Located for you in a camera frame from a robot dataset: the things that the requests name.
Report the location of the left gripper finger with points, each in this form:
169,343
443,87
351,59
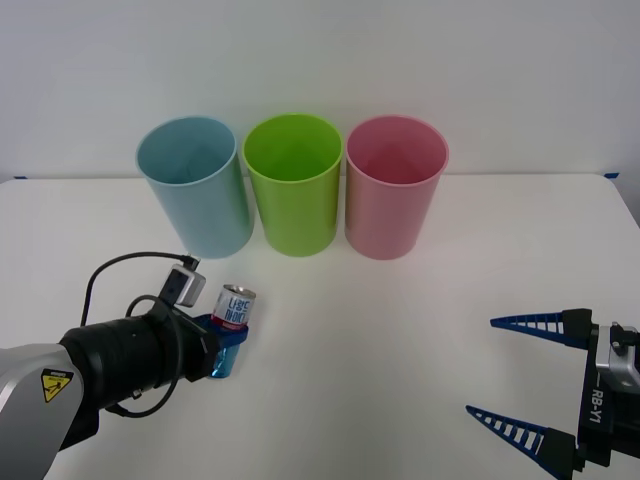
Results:
206,320
232,337

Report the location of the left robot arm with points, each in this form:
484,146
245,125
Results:
115,350

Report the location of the white and blue drink can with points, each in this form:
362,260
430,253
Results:
235,310

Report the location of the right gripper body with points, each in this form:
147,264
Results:
596,405

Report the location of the green plastic bin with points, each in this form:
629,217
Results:
300,220

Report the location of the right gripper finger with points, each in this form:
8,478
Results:
555,450
575,330

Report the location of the pink plastic bin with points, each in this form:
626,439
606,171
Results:
385,220

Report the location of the pale blue plastic bin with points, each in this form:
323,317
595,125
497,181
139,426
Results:
210,215

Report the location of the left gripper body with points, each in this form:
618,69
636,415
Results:
190,350

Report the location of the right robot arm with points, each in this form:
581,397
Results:
620,365

